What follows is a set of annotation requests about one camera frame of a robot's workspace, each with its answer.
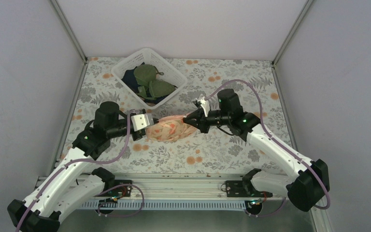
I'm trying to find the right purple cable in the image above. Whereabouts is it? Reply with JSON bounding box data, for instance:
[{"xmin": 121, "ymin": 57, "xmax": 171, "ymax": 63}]
[{"xmin": 203, "ymin": 79, "xmax": 331, "ymax": 218}]

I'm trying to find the floral patterned table mat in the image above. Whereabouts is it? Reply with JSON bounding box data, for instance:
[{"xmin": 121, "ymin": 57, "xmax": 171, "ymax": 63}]
[{"xmin": 63, "ymin": 57, "xmax": 290, "ymax": 174}]

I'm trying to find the peach floral mesh laundry bag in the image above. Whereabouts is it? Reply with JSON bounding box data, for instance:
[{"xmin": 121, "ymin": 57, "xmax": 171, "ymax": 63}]
[{"xmin": 146, "ymin": 115, "xmax": 197, "ymax": 142}]

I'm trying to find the white plastic basket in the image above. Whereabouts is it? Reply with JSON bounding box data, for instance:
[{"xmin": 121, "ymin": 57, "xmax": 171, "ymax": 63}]
[{"xmin": 112, "ymin": 48, "xmax": 187, "ymax": 109}]

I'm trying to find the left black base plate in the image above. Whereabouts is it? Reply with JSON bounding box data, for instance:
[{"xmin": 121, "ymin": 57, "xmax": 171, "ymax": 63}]
[{"xmin": 101, "ymin": 180, "xmax": 132, "ymax": 198}]

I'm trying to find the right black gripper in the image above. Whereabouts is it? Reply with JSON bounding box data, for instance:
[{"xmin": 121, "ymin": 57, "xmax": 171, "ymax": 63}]
[{"xmin": 184, "ymin": 107, "xmax": 230, "ymax": 133}]

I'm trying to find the dark navy garment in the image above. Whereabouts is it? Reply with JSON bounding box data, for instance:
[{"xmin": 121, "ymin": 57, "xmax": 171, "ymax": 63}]
[{"xmin": 122, "ymin": 69, "xmax": 140, "ymax": 93}]

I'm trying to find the white slotted cable duct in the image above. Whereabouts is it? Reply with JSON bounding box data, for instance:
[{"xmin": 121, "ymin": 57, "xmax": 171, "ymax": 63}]
[{"xmin": 73, "ymin": 200, "xmax": 247, "ymax": 211}]

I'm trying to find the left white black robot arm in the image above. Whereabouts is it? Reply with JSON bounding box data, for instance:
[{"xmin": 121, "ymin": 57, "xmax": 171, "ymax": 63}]
[{"xmin": 7, "ymin": 101, "xmax": 158, "ymax": 232}]

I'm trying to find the aluminium rail frame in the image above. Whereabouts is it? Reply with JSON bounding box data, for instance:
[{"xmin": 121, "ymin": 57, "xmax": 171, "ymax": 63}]
[{"xmin": 31, "ymin": 174, "xmax": 321, "ymax": 201}]

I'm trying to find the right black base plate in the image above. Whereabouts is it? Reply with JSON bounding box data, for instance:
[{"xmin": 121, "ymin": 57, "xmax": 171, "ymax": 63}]
[{"xmin": 221, "ymin": 180, "xmax": 273, "ymax": 198}]

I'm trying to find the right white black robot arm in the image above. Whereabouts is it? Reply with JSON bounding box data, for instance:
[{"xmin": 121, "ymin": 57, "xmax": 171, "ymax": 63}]
[{"xmin": 183, "ymin": 89, "xmax": 330, "ymax": 212}]

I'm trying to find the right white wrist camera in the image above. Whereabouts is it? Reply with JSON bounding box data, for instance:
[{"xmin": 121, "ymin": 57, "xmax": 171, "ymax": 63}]
[{"xmin": 193, "ymin": 96, "xmax": 211, "ymax": 117}]

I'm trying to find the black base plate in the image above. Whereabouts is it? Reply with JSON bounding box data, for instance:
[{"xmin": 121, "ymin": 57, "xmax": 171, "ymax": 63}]
[
  {"xmin": 101, "ymin": 180, "xmax": 132, "ymax": 198},
  {"xmin": 221, "ymin": 180, "xmax": 273, "ymax": 198}
]

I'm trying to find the green bra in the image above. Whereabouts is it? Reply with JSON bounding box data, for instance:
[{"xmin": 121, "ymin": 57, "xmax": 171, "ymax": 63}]
[{"xmin": 134, "ymin": 64, "xmax": 177, "ymax": 100}]

